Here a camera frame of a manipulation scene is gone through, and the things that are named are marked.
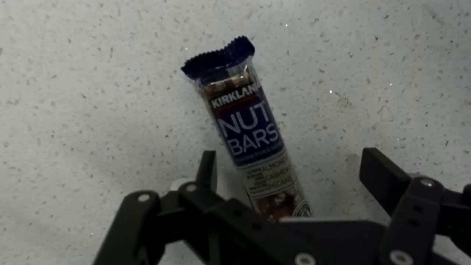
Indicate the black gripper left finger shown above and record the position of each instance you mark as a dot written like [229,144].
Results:
[217,231]

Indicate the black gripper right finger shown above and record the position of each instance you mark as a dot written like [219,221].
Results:
[419,208]

